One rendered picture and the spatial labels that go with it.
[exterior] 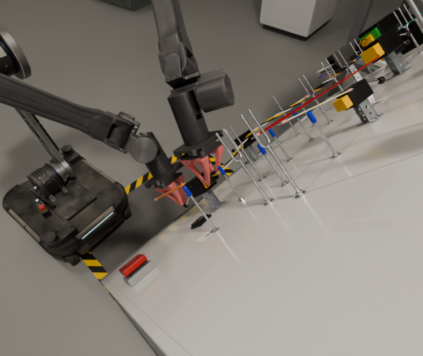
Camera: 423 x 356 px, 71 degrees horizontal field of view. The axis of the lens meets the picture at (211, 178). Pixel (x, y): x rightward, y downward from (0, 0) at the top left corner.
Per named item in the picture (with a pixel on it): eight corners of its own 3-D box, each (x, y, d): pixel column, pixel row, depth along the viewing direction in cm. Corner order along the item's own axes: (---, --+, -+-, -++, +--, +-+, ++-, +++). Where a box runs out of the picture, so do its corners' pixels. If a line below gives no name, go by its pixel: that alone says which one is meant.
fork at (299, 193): (301, 198, 41) (243, 112, 40) (292, 199, 42) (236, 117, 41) (308, 189, 42) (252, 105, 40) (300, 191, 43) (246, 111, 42)
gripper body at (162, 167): (187, 166, 77) (172, 141, 75) (160, 187, 71) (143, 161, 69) (173, 170, 82) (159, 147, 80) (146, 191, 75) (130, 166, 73)
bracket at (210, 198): (219, 203, 73) (208, 186, 72) (226, 200, 71) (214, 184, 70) (208, 214, 70) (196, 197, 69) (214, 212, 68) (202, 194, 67)
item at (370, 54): (385, 53, 72) (378, 42, 72) (379, 57, 72) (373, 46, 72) (371, 61, 77) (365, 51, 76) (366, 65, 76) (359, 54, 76)
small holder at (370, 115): (407, 97, 52) (386, 62, 52) (371, 125, 51) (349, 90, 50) (388, 103, 57) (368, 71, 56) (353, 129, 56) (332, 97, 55)
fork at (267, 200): (268, 205, 47) (217, 131, 46) (262, 206, 49) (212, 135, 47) (275, 198, 48) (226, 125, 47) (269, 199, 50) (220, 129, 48)
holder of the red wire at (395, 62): (432, 51, 76) (411, 14, 75) (400, 75, 73) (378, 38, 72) (414, 59, 81) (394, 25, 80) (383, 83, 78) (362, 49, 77)
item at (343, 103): (353, 104, 51) (347, 94, 51) (347, 109, 51) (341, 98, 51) (343, 108, 54) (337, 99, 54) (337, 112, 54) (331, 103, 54)
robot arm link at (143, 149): (120, 110, 73) (106, 142, 74) (111, 111, 61) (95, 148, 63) (165, 132, 75) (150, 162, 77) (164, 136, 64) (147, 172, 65)
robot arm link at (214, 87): (183, 75, 67) (162, 56, 59) (231, 59, 62) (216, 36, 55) (188, 126, 64) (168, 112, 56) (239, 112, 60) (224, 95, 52)
